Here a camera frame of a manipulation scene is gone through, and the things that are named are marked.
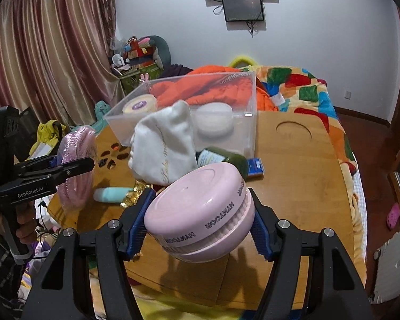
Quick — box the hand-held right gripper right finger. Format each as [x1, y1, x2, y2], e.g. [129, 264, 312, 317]
[247, 187, 370, 320]

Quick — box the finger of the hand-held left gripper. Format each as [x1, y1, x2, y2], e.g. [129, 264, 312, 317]
[18, 155, 62, 174]
[20, 157, 96, 186]

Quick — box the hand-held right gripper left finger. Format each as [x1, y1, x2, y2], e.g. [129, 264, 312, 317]
[22, 187, 157, 320]

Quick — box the pink rope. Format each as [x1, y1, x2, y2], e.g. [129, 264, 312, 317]
[58, 125, 97, 209]

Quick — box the pink round device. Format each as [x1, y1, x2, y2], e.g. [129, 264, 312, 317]
[143, 163, 255, 264]

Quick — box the clear plastic box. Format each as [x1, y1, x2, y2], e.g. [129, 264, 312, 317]
[103, 71, 258, 155]

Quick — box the white cloth pouch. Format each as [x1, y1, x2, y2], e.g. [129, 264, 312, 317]
[128, 100, 199, 187]

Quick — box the person's left forearm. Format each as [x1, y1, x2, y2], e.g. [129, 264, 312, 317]
[0, 223, 29, 307]

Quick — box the person's left hand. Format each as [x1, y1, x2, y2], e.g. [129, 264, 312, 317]
[0, 203, 39, 245]

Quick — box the yellow bag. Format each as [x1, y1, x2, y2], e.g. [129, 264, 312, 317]
[37, 120, 67, 157]

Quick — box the teal tube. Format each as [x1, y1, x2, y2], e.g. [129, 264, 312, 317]
[93, 187, 134, 204]

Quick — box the small blue box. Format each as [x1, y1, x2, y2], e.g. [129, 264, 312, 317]
[247, 158, 265, 177]

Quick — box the green glass bottle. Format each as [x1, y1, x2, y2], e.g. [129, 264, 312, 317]
[196, 147, 249, 179]

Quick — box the white roll purple label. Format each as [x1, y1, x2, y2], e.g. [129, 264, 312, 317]
[122, 94, 158, 115]

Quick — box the green patterned box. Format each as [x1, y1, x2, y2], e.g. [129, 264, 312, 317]
[118, 63, 164, 94]

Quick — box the pink striped curtain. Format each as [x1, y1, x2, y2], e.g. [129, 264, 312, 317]
[0, 0, 117, 130]

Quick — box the round clear plastic lid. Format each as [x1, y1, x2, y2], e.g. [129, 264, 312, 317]
[195, 103, 234, 137]

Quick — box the orange jacket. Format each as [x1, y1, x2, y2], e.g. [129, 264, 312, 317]
[150, 65, 281, 114]

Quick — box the patchwork fabric bag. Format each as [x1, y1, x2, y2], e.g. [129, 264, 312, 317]
[123, 37, 157, 61]

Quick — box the dark purple cloth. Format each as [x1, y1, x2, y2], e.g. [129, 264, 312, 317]
[160, 63, 194, 81]

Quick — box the pink shoe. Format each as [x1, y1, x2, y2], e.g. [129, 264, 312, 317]
[387, 203, 400, 230]

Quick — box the white floor appliance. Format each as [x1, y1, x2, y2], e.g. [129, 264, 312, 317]
[373, 230, 400, 304]

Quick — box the grey plush cushion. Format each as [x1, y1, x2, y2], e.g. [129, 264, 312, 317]
[153, 35, 173, 66]

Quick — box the colourful patchwork blanket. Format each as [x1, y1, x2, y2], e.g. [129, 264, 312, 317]
[253, 65, 367, 274]

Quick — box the yellow cushion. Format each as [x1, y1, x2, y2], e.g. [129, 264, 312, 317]
[228, 55, 257, 69]

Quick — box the small black wall monitor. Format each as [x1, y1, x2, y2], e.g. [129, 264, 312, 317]
[222, 0, 265, 22]

